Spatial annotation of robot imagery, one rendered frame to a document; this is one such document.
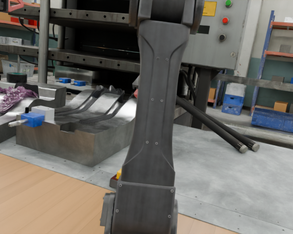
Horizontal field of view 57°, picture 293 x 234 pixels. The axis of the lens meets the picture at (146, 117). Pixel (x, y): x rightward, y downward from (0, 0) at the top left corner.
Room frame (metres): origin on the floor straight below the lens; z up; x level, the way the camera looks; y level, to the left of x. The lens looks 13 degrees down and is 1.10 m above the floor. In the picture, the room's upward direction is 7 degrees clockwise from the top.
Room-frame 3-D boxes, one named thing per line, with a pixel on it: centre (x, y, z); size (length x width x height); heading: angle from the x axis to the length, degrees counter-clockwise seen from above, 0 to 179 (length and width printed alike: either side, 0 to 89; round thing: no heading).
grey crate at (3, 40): (5.94, 3.09, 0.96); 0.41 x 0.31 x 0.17; 54
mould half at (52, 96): (0.97, 0.52, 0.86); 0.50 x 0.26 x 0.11; 177
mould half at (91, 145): (0.92, 0.16, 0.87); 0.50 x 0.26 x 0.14; 159
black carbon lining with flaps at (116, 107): (0.91, 0.17, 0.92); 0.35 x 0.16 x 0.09; 159
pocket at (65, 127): (0.69, 0.19, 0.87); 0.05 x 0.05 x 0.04; 69
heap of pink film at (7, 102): (0.97, 0.51, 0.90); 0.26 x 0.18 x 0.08; 177
